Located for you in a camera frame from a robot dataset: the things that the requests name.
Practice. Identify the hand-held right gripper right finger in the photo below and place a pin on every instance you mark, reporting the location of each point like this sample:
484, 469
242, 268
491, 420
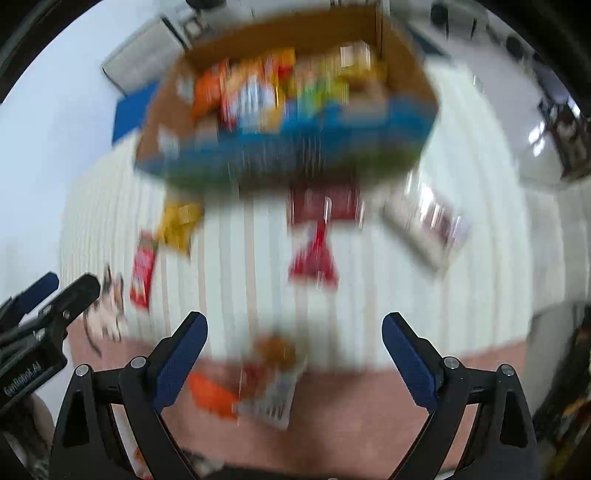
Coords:
408, 360

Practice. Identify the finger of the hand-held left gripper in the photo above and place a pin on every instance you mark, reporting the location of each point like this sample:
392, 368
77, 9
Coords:
39, 287
78, 290

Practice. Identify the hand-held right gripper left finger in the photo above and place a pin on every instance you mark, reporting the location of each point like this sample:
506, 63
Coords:
180, 355

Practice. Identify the plain orange snack packet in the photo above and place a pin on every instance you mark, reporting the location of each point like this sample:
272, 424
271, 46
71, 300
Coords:
210, 394

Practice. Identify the small red snack packet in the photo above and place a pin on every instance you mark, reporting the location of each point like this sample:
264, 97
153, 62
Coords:
142, 272

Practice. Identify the white cookie picture packet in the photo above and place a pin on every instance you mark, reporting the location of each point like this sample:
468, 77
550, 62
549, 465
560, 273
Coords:
272, 392

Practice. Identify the gold yellow snack packet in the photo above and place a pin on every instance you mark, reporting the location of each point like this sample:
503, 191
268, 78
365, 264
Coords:
180, 224

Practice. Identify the large red snack packet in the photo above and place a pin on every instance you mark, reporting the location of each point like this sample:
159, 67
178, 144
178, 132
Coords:
314, 263

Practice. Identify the white and brown biscuit packet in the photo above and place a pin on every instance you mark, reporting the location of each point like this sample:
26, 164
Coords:
425, 221

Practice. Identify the dark red snack packet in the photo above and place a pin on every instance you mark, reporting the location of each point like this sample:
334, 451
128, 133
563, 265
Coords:
323, 203

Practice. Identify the brown cardboard box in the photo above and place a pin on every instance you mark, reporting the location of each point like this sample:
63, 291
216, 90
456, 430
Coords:
300, 157

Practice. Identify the white striped table mat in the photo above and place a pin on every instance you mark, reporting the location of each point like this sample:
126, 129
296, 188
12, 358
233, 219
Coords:
258, 286

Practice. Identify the blue cushion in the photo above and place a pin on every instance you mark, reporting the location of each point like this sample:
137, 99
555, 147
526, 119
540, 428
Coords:
131, 110

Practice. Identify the orange packet with white label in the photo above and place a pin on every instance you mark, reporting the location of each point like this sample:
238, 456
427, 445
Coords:
205, 92

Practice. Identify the white padded chair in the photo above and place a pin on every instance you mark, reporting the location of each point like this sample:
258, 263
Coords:
143, 50

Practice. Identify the yellow noodle picture packet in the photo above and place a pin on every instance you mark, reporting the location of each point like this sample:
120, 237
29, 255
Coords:
249, 97

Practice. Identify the green candy bag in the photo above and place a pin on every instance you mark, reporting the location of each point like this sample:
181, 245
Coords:
318, 94

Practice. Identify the yellow and grey noodle packet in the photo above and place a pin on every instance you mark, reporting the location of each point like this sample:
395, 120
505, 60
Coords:
284, 64

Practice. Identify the clear round cracker packet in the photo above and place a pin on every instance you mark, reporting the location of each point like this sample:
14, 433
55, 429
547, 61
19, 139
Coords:
355, 57

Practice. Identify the black dumbbell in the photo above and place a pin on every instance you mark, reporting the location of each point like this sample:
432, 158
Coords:
438, 14

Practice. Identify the white weight bench frame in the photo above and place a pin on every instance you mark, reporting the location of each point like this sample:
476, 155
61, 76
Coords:
207, 11

